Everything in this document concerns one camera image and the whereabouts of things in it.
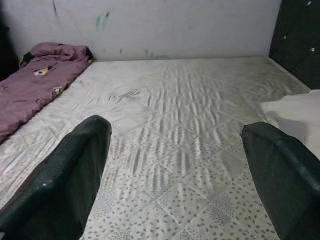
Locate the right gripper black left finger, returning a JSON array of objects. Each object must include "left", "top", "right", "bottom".
[{"left": 0, "top": 114, "right": 113, "bottom": 240}]

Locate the pink printed blanket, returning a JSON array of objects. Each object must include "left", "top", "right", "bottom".
[{"left": 0, "top": 41, "right": 95, "bottom": 145}]

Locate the white patterned mattress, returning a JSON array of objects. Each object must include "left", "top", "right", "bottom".
[{"left": 0, "top": 56, "right": 313, "bottom": 240}]

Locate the dark tufted headboard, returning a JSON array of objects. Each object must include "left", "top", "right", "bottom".
[{"left": 268, "top": 0, "right": 320, "bottom": 90}]

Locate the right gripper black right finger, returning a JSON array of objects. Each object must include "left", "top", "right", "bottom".
[{"left": 240, "top": 121, "right": 320, "bottom": 240}]

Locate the white pillow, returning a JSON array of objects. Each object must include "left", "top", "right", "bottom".
[{"left": 259, "top": 88, "right": 320, "bottom": 162}]

